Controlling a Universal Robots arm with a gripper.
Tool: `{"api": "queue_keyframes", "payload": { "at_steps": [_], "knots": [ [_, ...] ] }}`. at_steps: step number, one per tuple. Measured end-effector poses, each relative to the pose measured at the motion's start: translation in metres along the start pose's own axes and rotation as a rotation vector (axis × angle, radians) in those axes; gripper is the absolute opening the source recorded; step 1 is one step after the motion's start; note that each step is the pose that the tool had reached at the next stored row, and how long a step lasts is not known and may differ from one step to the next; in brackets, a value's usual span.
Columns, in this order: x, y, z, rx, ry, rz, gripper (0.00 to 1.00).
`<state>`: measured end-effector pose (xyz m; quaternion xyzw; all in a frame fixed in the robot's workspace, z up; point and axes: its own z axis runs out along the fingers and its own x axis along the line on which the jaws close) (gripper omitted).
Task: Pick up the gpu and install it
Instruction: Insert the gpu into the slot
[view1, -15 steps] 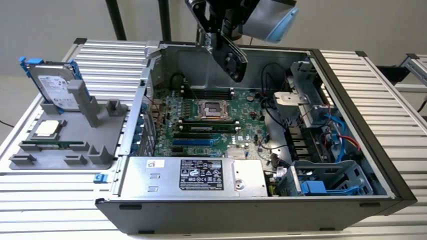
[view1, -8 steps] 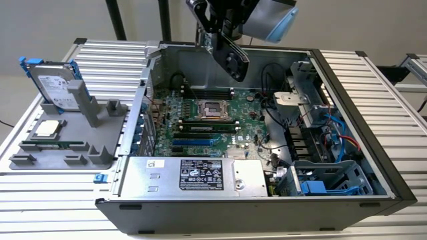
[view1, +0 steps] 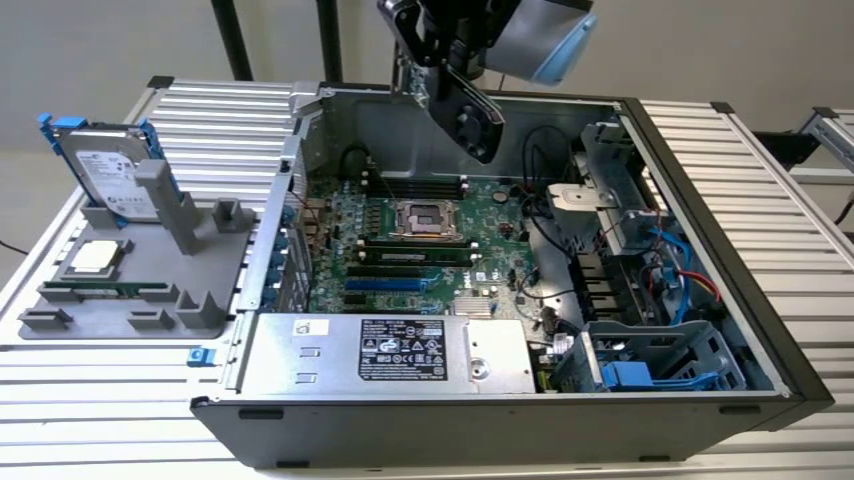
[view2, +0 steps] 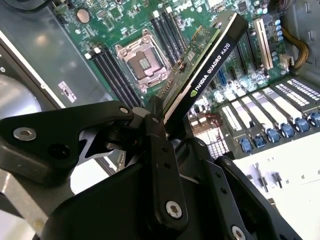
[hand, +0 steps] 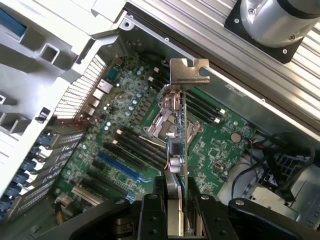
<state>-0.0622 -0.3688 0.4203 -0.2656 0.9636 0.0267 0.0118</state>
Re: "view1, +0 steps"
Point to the green graphics card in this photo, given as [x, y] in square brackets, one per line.
[473, 125]

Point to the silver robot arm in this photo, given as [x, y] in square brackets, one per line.
[533, 40]

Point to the coin battery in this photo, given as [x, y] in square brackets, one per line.
[500, 195]

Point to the CPU socket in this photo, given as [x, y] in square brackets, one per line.
[424, 217]

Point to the metal disk bay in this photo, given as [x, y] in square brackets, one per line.
[620, 165]

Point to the green motherboard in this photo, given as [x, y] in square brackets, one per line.
[493, 250]

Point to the green RAM stick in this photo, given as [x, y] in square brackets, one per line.
[413, 257]
[133, 287]

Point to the black expansion slot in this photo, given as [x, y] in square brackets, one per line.
[382, 270]

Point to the blue expansion slot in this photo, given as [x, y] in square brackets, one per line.
[386, 283]

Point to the silver chipset heatsink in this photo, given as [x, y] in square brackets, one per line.
[473, 306]

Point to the black box between tables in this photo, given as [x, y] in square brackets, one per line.
[787, 147]

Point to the hard disk in blue carrier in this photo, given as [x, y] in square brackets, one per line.
[100, 170]

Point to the neighbouring slatted metal table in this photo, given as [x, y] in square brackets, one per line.
[827, 125]

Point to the grey parts rack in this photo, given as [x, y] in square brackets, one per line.
[146, 280]

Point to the silver power supply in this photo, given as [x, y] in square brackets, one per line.
[320, 360]

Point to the silver CPU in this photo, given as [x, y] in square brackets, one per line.
[96, 257]

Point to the grey disk bay cage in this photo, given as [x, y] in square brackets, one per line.
[667, 335]

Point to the blue plastic latch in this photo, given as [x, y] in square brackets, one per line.
[627, 375]

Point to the small blue clip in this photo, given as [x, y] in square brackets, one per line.
[197, 356]

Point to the open black PC case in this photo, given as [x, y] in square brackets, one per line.
[467, 430]

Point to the silver metal bracket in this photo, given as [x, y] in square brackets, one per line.
[580, 197]

